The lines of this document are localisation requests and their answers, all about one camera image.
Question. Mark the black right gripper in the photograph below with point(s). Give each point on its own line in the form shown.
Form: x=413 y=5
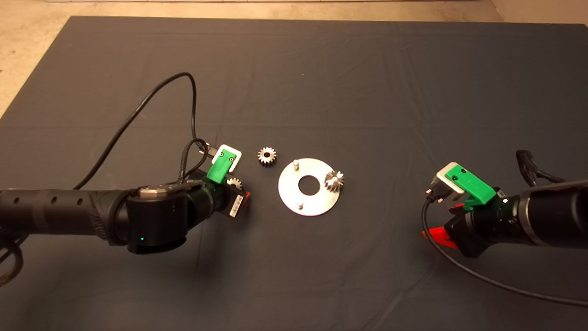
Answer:
x=482 y=227

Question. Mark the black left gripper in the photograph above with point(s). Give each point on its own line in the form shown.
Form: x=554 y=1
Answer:
x=225 y=200

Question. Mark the small steel planetary gear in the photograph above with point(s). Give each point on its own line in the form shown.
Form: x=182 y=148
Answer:
x=331 y=184
x=235 y=182
x=262 y=160

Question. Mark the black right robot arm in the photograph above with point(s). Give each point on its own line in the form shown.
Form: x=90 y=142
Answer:
x=551 y=211

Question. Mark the round metal carrier plate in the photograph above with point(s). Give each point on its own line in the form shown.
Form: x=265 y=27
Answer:
x=312 y=204

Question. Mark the dark grey table cloth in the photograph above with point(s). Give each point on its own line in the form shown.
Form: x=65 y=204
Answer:
x=321 y=69

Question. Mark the small silver camera box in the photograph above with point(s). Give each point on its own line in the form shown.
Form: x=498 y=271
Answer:
x=227 y=148
x=443 y=184

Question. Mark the bright green camera mount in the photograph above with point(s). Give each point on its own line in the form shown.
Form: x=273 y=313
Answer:
x=473 y=186
x=218 y=170

